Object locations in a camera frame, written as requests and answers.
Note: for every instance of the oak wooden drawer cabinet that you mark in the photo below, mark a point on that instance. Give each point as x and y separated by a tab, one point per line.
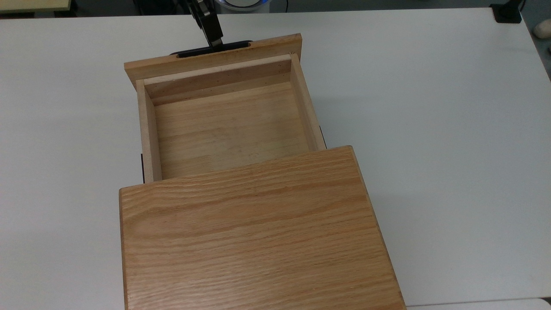
258	237

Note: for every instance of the light wooden side table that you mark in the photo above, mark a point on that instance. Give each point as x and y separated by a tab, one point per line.
34	4

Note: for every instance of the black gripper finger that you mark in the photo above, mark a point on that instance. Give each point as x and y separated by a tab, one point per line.
199	20
214	29

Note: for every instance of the pale rounded object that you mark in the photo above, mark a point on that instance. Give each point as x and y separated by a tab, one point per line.
543	29

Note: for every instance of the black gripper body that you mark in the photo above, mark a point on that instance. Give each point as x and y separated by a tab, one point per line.
196	3

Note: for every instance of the black table clamp mount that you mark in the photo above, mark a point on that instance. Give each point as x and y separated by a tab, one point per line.
507	13

